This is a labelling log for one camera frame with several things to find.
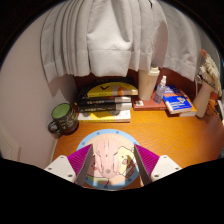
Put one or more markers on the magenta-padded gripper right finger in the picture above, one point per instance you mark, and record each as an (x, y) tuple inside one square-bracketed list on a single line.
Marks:
[(165, 166)]

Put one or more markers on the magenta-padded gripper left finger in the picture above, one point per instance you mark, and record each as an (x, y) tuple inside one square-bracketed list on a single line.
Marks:
[(63, 168)]

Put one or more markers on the pink computer mouse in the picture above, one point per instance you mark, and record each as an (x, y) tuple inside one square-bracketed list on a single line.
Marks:
[(106, 156)]

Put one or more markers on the round cartoon-print mouse pad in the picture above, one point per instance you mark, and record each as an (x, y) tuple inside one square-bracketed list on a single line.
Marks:
[(128, 160)]

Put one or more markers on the dark mug with green inside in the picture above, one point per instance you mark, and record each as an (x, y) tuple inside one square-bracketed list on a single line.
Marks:
[(64, 118)]

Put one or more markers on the orange book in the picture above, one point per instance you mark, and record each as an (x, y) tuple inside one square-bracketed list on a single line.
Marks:
[(191, 111)]

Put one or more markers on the red-brown book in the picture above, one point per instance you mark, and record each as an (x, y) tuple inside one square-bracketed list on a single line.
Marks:
[(146, 105)]

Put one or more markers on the blue book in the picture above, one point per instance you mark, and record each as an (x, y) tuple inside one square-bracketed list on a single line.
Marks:
[(176, 102)]

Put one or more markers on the yellow and white book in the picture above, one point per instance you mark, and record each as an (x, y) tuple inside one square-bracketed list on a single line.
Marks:
[(105, 116)]

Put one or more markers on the white ceramic vase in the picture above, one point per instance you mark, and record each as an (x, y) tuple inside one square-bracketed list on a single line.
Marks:
[(202, 101)]

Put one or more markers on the clear spray bottle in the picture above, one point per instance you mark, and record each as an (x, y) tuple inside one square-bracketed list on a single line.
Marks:
[(159, 91)]

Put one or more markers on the beige tumbler with lid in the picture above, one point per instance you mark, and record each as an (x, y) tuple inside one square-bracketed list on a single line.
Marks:
[(147, 83)]

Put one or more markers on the yellow and black cover book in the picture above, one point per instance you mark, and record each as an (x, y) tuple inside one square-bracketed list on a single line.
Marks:
[(111, 89)]

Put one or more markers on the grey curtain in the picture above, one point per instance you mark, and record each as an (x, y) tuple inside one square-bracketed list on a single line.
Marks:
[(113, 33)]

